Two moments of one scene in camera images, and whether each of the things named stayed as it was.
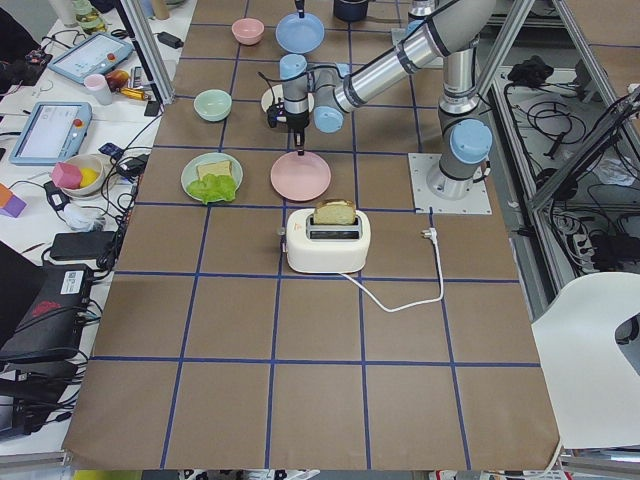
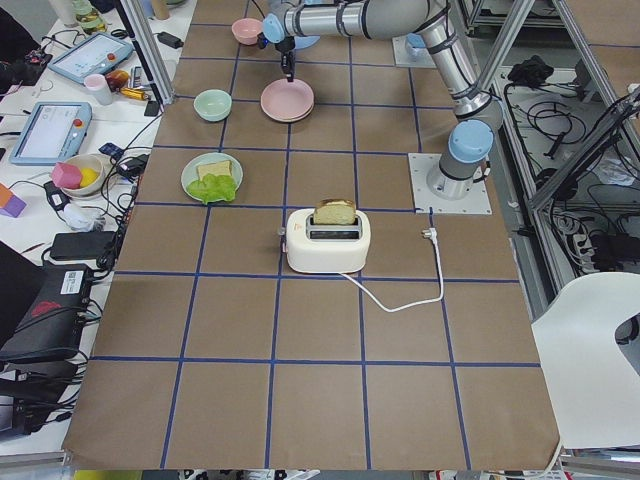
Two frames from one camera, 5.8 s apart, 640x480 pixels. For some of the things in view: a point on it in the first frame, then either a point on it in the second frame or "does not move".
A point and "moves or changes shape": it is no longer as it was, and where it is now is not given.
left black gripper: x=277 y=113 -> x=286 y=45
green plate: x=190 y=171 does not move
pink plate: x=300 y=178 moves or changes shape
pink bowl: x=247 y=31 does not move
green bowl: x=213 y=104 does not move
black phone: x=152 y=109 does not move
